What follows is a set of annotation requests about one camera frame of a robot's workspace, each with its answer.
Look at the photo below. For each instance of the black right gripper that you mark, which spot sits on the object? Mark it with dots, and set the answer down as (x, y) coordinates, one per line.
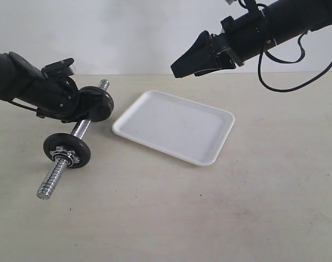
(240, 40)

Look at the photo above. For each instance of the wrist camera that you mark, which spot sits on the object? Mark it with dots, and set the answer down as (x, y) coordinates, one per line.
(63, 67)
(233, 2)

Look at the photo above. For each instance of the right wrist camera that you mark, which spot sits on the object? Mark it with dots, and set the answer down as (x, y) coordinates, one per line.
(233, 2)

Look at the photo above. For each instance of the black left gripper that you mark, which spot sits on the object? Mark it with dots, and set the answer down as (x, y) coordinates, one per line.
(60, 99)

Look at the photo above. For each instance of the white plastic tray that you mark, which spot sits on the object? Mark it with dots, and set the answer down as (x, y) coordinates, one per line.
(185, 129)

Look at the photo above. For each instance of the chrome threaded dumbbell bar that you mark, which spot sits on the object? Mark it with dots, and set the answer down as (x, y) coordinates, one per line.
(59, 166)

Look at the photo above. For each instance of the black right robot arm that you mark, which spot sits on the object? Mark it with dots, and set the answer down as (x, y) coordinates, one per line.
(293, 18)

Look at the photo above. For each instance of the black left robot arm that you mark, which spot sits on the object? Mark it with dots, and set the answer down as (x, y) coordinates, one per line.
(17, 76)

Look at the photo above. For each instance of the chrome star collar nut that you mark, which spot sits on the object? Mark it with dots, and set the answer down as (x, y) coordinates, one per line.
(69, 156)

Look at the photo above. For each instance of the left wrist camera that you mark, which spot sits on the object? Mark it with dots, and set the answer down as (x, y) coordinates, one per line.
(63, 67)

